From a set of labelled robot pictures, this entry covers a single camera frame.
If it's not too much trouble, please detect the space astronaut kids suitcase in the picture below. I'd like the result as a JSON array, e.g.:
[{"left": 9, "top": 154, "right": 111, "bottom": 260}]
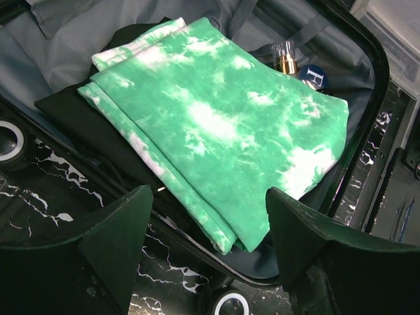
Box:
[{"left": 0, "top": 0, "right": 391, "bottom": 315}]

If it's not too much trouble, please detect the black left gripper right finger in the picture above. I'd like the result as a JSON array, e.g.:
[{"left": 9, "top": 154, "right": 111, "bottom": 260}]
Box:
[{"left": 266, "top": 187, "right": 419, "bottom": 314}]

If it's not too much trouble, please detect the green tie-dye cloth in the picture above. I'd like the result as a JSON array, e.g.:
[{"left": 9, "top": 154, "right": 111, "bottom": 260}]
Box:
[{"left": 78, "top": 18, "right": 349, "bottom": 254}]

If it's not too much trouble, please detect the gold perfume spray bottle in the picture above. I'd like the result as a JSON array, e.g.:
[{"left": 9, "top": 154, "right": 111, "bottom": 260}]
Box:
[{"left": 271, "top": 40, "right": 298, "bottom": 76}]

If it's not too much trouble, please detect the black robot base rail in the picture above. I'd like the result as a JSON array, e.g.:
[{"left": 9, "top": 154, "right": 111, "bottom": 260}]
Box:
[{"left": 366, "top": 148, "right": 419, "bottom": 246}]

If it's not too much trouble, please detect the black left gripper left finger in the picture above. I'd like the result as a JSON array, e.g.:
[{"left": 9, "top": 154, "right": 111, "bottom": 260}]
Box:
[{"left": 1, "top": 185, "right": 153, "bottom": 314}]

